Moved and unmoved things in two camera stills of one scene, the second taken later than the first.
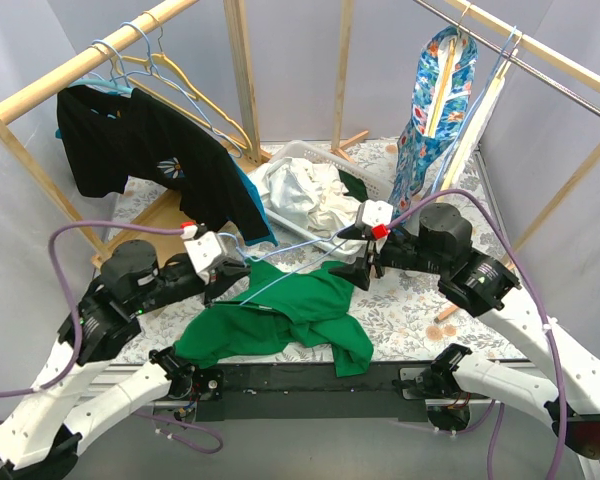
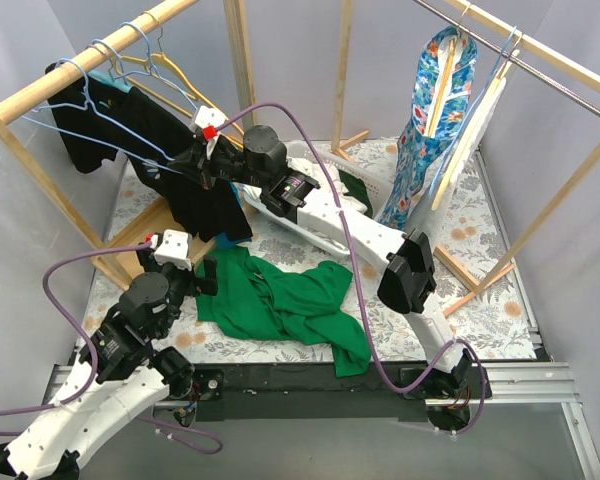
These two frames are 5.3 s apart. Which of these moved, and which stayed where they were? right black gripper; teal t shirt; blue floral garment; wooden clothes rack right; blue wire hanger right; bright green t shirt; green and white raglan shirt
Moved: bright green t shirt; right black gripper; teal t shirt
Stayed: blue floral garment; blue wire hanger right; green and white raglan shirt; wooden clothes rack right
